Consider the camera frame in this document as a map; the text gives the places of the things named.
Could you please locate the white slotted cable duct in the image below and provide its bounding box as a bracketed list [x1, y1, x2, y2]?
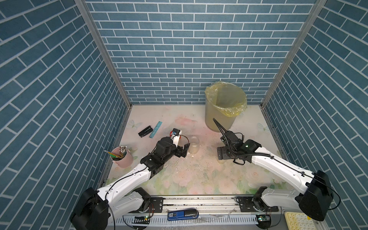
[115, 214, 258, 227]

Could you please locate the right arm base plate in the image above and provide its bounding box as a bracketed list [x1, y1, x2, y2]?
[235, 196, 279, 213]

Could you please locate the yellow egg tray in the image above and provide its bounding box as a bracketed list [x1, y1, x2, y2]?
[284, 212, 317, 230]

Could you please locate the blue black handheld device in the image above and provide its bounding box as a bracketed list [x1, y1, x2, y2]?
[167, 209, 199, 221]

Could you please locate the black stapler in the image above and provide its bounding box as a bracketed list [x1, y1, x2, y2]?
[138, 126, 153, 138]

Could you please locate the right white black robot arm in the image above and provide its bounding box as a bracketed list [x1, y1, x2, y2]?
[217, 131, 335, 221]

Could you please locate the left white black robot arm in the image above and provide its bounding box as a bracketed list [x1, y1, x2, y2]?
[70, 136, 190, 230]

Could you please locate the pink pen holder cup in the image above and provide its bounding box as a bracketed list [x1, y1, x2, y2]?
[104, 146, 134, 169]

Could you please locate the white lidded rice jar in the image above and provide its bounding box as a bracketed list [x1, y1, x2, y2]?
[217, 159, 227, 164]

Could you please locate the clear rice jar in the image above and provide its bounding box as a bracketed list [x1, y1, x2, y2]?
[188, 136, 200, 155]

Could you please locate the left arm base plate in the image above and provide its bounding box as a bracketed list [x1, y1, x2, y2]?
[134, 197, 164, 213]

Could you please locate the beige bin with yellow bag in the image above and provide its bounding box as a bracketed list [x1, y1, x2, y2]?
[205, 81, 247, 132]

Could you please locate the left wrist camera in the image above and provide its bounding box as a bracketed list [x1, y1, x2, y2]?
[171, 128, 182, 144]

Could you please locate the teal ruler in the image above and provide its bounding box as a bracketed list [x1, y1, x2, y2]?
[149, 121, 162, 139]

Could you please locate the aluminium mounting rail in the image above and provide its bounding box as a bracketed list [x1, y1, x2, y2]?
[100, 195, 320, 215]

